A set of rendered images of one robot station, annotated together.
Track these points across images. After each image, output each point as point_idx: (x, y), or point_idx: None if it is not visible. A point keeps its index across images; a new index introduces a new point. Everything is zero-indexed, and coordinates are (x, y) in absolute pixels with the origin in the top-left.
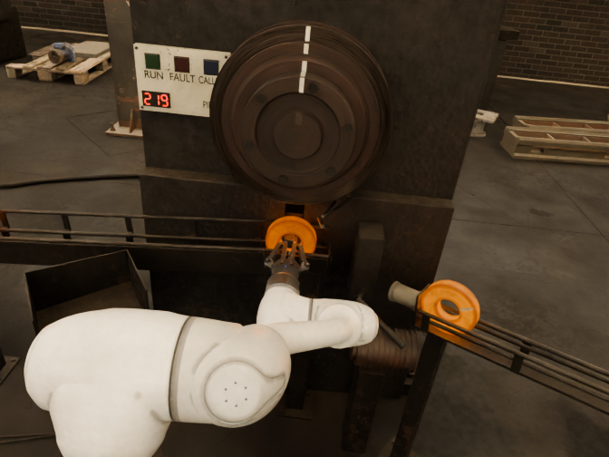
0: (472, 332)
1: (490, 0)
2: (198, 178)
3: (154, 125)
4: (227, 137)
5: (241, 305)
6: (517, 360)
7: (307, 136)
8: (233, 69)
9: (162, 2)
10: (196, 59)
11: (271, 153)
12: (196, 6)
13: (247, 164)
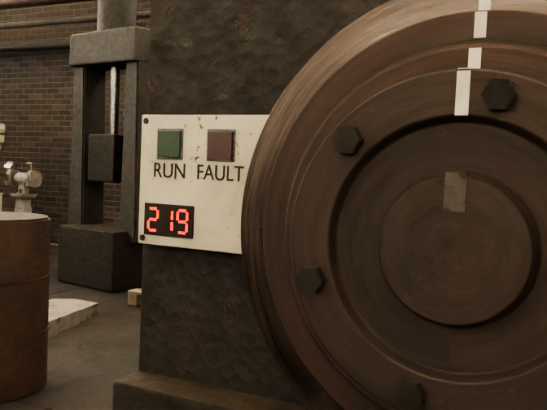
0: None
1: None
2: (231, 402)
3: (164, 279)
4: (273, 276)
5: None
6: None
7: (485, 248)
8: (299, 107)
9: (202, 36)
10: (248, 133)
11: (376, 310)
12: (259, 35)
13: (321, 354)
